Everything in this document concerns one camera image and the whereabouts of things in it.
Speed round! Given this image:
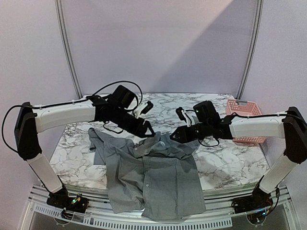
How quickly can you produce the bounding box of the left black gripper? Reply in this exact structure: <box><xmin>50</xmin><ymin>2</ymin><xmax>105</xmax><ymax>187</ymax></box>
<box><xmin>112</xmin><ymin>106</ymin><xmax>155</xmax><ymax>138</ymax></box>

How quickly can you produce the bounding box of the grey button shirt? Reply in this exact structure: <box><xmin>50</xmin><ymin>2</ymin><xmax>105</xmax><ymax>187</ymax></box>
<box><xmin>88</xmin><ymin>128</ymin><xmax>206</xmax><ymax>221</ymax></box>

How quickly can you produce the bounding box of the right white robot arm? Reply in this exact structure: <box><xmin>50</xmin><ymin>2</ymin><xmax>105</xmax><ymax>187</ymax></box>
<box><xmin>170</xmin><ymin>107</ymin><xmax>307</xmax><ymax>209</ymax></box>

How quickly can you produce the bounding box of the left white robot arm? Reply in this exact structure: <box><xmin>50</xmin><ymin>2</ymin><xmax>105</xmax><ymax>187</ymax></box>
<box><xmin>14</xmin><ymin>95</ymin><xmax>154</xmax><ymax>208</ymax></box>

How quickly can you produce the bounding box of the pink plastic basket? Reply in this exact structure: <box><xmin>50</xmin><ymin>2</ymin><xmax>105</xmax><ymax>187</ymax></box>
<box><xmin>225</xmin><ymin>99</ymin><xmax>266</xmax><ymax>144</ymax></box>

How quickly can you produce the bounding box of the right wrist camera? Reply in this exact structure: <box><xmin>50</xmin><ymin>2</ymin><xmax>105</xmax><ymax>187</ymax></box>
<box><xmin>176</xmin><ymin>107</ymin><xmax>192</xmax><ymax>127</ymax></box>

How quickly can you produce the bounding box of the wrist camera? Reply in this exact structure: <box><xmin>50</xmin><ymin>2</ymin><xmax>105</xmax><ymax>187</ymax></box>
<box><xmin>176</xmin><ymin>107</ymin><xmax>192</xmax><ymax>127</ymax></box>
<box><xmin>132</xmin><ymin>101</ymin><xmax>154</xmax><ymax>119</ymax></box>

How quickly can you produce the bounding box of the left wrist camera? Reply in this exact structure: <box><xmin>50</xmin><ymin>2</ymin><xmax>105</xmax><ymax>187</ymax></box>
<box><xmin>132</xmin><ymin>101</ymin><xmax>154</xmax><ymax>119</ymax></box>

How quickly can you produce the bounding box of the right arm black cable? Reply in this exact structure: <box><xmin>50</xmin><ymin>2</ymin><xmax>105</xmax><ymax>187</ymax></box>
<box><xmin>186</xmin><ymin>109</ymin><xmax>307</xmax><ymax>147</ymax></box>

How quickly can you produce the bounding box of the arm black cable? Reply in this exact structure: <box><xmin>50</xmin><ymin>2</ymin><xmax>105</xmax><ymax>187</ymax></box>
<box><xmin>1</xmin><ymin>81</ymin><xmax>143</xmax><ymax>154</ymax></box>
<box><xmin>186</xmin><ymin>109</ymin><xmax>307</xmax><ymax>147</ymax></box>

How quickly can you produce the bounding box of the aluminium front rail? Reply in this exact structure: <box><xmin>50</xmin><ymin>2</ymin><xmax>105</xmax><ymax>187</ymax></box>
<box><xmin>19</xmin><ymin>184</ymin><xmax>301</xmax><ymax>230</ymax></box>

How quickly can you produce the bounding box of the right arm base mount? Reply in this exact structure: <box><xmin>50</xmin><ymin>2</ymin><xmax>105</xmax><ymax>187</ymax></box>
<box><xmin>231</xmin><ymin>195</ymin><xmax>273</xmax><ymax>214</ymax></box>

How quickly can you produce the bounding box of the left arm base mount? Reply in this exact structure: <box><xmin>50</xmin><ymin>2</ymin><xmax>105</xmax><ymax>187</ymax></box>
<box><xmin>47</xmin><ymin>189</ymin><xmax>89</xmax><ymax>213</ymax></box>

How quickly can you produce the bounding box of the right wall aluminium post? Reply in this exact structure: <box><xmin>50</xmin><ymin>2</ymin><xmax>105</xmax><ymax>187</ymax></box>
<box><xmin>236</xmin><ymin>0</ymin><xmax>264</xmax><ymax>100</ymax></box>

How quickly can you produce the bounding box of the wall aluminium post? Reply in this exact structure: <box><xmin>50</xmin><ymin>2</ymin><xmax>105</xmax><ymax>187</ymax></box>
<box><xmin>236</xmin><ymin>0</ymin><xmax>264</xmax><ymax>100</ymax></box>
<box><xmin>55</xmin><ymin>0</ymin><xmax>83</xmax><ymax>98</ymax></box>

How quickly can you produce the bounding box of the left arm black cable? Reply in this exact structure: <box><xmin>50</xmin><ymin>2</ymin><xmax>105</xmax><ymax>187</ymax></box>
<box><xmin>1</xmin><ymin>81</ymin><xmax>143</xmax><ymax>154</ymax></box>

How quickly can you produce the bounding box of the left wall aluminium post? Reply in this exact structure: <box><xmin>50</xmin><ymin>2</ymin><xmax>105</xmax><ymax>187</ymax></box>
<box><xmin>55</xmin><ymin>0</ymin><xmax>83</xmax><ymax>98</ymax></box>

